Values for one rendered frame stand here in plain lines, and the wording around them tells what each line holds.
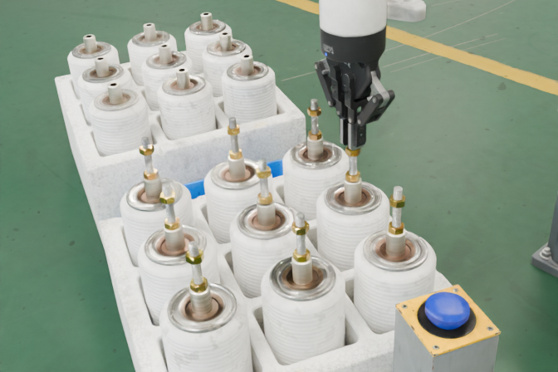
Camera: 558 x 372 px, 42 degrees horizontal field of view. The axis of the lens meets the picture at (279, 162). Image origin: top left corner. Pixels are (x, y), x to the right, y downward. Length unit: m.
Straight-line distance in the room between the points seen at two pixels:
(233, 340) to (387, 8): 0.40
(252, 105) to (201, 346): 0.60
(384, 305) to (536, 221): 0.57
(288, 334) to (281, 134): 0.54
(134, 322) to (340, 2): 0.45
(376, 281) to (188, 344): 0.22
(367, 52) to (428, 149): 0.75
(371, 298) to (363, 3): 0.34
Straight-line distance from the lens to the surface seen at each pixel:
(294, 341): 0.84
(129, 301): 0.94
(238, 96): 1.28
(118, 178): 1.24
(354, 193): 0.94
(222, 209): 0.99
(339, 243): 0.95
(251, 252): 0.90
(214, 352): 0.79
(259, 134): 1.28
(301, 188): 1.02
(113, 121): 1.22
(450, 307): 0.69
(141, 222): 0.96
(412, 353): 0.71
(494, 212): 1.38
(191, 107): 1.24
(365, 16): 0.80
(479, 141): 1.59
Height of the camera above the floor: 0.80
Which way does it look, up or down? 32 degrees down
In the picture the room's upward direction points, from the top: 3 degrees counter-clockwise
